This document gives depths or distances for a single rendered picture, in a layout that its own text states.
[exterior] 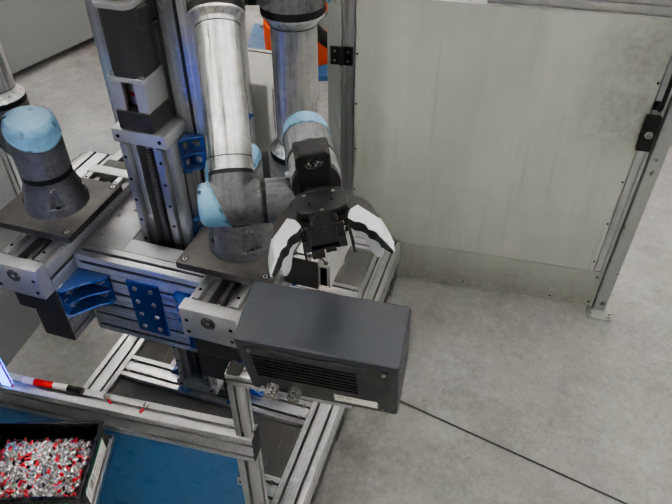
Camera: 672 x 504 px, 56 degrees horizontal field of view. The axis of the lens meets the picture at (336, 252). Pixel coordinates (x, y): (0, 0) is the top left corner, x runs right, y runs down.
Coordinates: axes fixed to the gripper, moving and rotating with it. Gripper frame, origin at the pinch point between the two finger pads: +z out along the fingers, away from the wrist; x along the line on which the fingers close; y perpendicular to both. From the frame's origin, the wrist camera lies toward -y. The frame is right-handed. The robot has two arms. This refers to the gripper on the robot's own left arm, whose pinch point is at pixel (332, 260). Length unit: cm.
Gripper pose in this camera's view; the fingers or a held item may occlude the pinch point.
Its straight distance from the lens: 75.5
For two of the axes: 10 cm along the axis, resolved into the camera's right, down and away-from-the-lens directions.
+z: 1.4, 6.5, -7.5
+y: 1.3, 7.4, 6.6
